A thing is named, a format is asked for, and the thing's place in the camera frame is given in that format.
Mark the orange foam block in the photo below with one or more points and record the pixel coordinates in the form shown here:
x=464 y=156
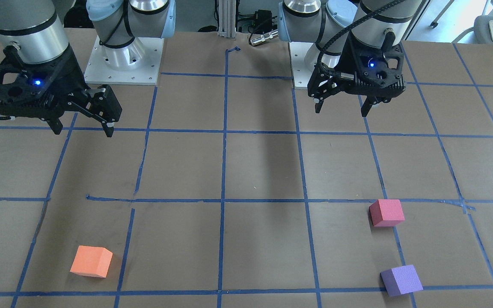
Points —
x=91 y=261

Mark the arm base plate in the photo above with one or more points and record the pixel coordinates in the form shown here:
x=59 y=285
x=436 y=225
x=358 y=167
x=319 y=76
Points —
x=303 y=57
x=136 y=64

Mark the purple foam block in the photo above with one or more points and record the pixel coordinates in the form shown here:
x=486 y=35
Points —
x=401 y=280

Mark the aluminium frame post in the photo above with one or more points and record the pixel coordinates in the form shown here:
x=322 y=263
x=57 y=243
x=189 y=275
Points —
x=226 y=18

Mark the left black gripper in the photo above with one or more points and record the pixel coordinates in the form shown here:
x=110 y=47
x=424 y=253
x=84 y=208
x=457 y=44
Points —
x=344 y=59

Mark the red foam block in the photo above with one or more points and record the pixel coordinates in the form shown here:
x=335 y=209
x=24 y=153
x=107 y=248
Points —
x=386 y=213

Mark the black power adapter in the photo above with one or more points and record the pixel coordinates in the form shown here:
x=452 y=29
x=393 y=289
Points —
x=262 y=20

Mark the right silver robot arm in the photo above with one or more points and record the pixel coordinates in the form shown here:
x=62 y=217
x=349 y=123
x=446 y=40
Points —
x=35 y=29

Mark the silver metal connector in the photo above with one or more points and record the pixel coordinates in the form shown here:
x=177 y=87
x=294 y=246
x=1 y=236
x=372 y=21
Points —
x=263 y=38

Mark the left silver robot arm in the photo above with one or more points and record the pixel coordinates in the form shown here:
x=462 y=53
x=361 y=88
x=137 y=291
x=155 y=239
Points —
x=327 y=23

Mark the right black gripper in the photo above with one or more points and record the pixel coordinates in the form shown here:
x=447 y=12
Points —
x=67 y=75

